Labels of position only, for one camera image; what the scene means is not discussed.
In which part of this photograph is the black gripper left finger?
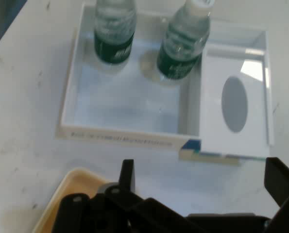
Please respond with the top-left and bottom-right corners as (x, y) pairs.
(53, 159), (196, 233)

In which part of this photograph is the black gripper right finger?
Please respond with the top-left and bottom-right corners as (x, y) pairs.
(264, 157), (289, 233)

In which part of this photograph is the green label water bottle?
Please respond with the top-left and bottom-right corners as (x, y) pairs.
(93, 0), (137, 71)
(155, 0), (216, 82)

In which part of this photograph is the bamboo serving tray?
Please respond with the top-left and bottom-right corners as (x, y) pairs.
(31, 167), (116, 233)

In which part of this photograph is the white and blue cardboard box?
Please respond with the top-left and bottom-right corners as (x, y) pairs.
(55, 2), (275, 168)

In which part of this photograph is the white insert with oval hole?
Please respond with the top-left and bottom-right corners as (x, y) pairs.
(199, 47), (272, 156)

